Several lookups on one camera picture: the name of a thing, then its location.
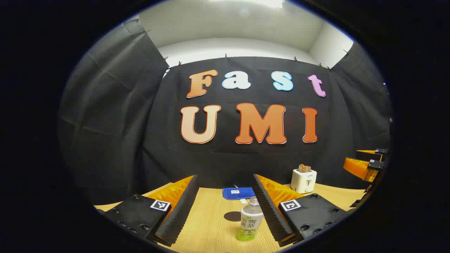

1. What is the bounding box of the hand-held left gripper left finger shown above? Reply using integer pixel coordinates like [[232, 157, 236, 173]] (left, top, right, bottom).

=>
[[102, 175, 198, 247]]

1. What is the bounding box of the cream toaster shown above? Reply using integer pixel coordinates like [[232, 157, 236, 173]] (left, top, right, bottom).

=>
[[290, 169, 317, 194]]

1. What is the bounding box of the black backdrop cloth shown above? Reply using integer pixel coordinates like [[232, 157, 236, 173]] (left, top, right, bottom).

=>
[[58, 18, 392, 206]]

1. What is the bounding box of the blue towel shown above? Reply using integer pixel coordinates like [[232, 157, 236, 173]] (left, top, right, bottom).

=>
[[222, 187, 256, 201]]

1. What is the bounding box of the white green water bottle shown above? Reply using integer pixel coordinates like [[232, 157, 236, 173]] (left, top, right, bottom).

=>
[[236, 197, 264, 241]]

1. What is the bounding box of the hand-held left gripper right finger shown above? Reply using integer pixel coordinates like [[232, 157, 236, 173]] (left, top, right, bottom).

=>
[[252, 174, 348, 247]]

